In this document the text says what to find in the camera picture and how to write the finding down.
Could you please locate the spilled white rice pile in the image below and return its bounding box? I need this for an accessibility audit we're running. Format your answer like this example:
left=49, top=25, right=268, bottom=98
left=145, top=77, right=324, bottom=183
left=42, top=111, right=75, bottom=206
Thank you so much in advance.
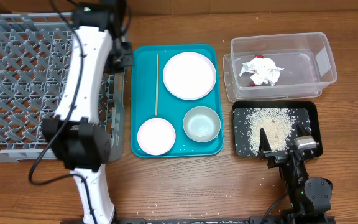
left=232, top=108, right=311, bottom=157

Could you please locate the wooden chopstick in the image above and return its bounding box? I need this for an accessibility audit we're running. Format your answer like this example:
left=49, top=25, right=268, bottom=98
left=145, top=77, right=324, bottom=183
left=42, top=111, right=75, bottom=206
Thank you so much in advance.
left=155, top=53, right=159, bottom=116

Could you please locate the clear plastic bin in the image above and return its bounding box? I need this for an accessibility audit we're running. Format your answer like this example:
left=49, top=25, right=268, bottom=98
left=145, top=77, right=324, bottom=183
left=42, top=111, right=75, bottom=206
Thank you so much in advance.
left=223, top=32, right=337, bottom=102

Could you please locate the white napkin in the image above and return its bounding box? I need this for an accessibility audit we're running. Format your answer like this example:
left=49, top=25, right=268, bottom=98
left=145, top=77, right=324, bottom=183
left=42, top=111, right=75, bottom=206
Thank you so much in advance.
left=239, top=58, right=284, bottom=86

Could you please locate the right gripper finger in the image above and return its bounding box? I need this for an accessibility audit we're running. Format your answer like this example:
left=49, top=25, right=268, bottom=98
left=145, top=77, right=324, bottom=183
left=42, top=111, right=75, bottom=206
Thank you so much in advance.
left=257, top=128, right=272, bottom=159
left=296, top=122, right=311, bottom=137

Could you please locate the grey dishwasher rack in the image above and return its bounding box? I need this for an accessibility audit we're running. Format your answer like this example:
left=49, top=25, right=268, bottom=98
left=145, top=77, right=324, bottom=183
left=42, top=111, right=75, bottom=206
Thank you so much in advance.
left=0, top=14, right=125, bottom=162

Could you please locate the red snack wrapper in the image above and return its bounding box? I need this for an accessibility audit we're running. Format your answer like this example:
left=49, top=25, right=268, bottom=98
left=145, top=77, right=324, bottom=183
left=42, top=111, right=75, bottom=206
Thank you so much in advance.
left=251, top=55, right=264, bottom=87

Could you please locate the teal serving tray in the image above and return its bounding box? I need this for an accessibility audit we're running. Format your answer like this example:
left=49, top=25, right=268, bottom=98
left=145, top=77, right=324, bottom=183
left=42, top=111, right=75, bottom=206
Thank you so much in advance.
left=130, top=44, right=224, bottom=159

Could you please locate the pink shallow bowl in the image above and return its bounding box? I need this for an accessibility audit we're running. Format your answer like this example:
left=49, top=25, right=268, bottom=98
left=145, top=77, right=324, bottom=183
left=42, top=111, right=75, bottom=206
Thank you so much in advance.
left=137, top=118, right=176, bottom=156

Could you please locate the black rectangular tray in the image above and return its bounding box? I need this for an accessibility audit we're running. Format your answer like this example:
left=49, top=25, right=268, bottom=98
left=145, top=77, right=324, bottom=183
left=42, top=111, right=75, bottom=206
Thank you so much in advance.
left=232, top=101, right=323, bottom=157

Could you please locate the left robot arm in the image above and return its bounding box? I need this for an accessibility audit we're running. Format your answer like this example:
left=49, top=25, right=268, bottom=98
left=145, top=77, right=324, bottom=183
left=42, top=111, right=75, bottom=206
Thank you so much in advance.
left=41, top=1, right=133, bottom=223

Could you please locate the grey bowl with rice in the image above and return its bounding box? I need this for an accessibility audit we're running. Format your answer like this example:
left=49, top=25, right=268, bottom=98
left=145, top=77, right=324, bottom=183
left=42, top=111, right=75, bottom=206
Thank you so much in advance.
left=183, top=106, right=221, bottom=142

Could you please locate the white round plate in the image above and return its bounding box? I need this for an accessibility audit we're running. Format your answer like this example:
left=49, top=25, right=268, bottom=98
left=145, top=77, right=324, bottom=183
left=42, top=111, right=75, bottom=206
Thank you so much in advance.
left=163, top=52, right=217, bottom=100

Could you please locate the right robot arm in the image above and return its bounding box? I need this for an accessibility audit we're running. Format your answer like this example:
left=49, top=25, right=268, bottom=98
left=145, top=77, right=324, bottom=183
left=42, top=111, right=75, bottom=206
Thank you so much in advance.
left=257, top=123, right=336, bottom=224

